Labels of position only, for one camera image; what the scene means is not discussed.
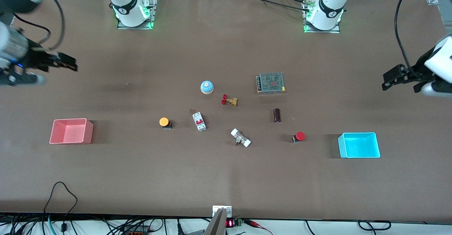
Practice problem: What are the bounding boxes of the pink plastic box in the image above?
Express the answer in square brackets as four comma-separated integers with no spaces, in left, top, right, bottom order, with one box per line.
[49,118,94,145]

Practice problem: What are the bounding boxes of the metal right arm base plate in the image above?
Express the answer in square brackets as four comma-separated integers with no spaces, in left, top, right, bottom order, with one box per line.
[117,0,158,30]

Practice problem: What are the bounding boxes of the blue round bell button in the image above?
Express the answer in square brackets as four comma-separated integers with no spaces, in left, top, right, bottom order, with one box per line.
[200,80,215,95]

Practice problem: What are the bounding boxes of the brass valve red handle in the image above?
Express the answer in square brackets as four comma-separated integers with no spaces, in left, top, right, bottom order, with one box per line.
[221,94,238,107]

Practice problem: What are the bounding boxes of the metal mesh power supply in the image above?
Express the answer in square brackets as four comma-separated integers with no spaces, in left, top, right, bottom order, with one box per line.
[256,72,286,94]

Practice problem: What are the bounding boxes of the white red circuit breaker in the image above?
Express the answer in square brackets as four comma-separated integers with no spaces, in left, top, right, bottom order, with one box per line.
[192,112,207,132]

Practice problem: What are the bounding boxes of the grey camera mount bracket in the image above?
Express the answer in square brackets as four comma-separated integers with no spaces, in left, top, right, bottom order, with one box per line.
[204,205,233,235]

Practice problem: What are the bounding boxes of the black looped cable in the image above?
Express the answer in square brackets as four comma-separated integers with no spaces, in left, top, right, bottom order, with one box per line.
[43,181,78,228]

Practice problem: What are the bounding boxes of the metal fitting white ends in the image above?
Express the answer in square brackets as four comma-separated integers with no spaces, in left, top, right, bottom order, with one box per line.
[231,128,252,148]

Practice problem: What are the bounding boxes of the red alligator clip lead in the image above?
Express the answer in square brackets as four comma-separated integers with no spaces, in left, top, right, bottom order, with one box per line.
[244,219,273,235]

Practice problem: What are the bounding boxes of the cyan plastic box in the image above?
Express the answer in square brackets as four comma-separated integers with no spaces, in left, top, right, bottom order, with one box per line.
[338,132,381,158]

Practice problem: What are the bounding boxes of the black cable to base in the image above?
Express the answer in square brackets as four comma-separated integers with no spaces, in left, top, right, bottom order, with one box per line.
[235,0,312,12]

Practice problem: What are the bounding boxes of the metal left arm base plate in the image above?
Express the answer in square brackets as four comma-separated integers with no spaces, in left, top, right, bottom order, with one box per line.
[303,0,341,34]

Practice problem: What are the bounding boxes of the black coiled cable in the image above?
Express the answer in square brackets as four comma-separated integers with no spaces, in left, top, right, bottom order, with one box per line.
[358,220,392,231]

